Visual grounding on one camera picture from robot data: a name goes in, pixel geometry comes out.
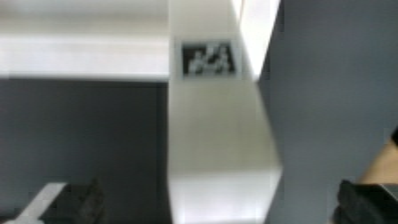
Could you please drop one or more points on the white U-shaped fence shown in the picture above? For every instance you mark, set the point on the white U-shaped fence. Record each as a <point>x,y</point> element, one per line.
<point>105,39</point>

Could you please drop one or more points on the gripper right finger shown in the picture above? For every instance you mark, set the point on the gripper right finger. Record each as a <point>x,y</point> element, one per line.
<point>366,204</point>

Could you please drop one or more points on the white desk leg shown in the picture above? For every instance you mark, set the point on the white desk leg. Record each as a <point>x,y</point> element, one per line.
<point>224,167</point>

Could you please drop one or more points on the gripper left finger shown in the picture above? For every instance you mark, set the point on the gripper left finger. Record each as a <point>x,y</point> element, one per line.
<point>66,204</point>

